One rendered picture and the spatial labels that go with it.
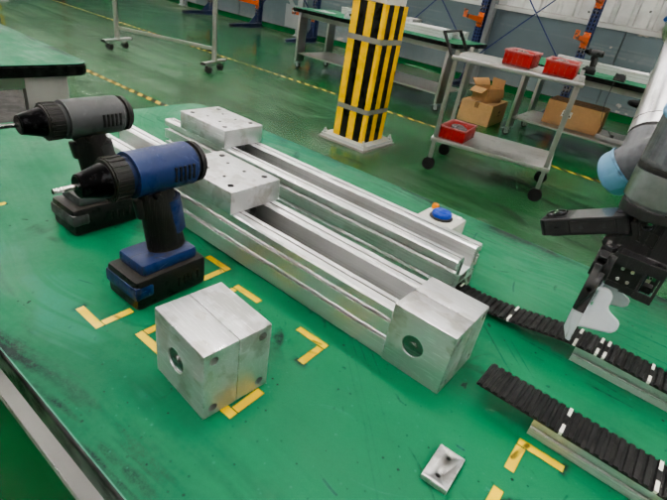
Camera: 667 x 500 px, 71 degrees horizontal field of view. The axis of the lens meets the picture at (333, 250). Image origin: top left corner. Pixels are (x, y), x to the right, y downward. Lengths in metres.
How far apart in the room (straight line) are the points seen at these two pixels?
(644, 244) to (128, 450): 0.66
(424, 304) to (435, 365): 0.08
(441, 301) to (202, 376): 0.32
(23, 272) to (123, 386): 0.29
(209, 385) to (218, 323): 0.07
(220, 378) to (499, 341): 0.43
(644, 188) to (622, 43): 7.65
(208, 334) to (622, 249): 0.53
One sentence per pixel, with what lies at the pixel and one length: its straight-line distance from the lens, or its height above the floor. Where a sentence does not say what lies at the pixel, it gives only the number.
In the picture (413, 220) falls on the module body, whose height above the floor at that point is 0.86.
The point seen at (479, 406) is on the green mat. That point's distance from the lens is 0.66.
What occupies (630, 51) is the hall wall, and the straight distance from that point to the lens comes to 8.29.
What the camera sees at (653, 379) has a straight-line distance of 0.81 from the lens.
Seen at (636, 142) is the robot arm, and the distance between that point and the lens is 0.83.
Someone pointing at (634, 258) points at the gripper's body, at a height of 0.97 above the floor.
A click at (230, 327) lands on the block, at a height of 0.87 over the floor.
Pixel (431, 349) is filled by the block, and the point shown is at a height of 0.84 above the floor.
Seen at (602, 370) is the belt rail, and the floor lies 0.79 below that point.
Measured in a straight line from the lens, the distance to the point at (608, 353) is 0.80.
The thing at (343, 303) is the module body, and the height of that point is 0.83.
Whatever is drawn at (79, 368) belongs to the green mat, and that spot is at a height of 0.78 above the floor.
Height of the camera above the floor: 1.22
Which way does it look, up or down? 30 degrees down
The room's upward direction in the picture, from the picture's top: 10 degrees clockwise
